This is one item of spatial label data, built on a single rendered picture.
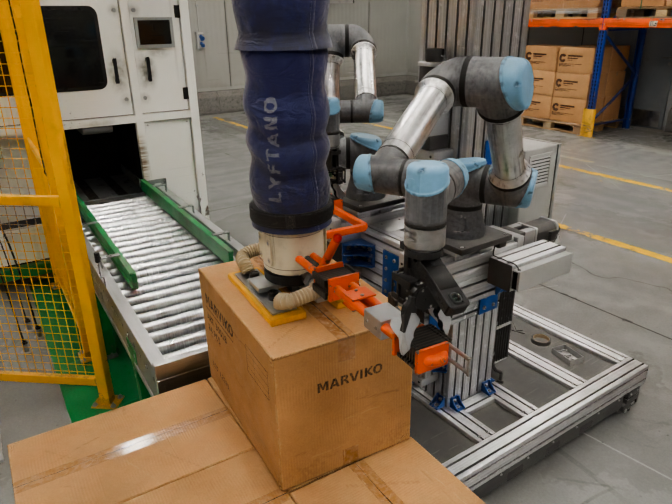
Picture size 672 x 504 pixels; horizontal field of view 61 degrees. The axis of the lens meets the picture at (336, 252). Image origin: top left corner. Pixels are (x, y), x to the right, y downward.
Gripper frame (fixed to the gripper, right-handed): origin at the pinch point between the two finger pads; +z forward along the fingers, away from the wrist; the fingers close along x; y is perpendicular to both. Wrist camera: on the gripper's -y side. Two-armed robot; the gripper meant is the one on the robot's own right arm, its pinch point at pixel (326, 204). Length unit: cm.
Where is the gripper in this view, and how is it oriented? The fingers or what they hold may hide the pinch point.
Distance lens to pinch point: 196.4
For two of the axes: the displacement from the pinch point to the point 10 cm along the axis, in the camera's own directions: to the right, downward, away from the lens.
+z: 0.1, 9.3, 3.7
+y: 4.8, 3.2, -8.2
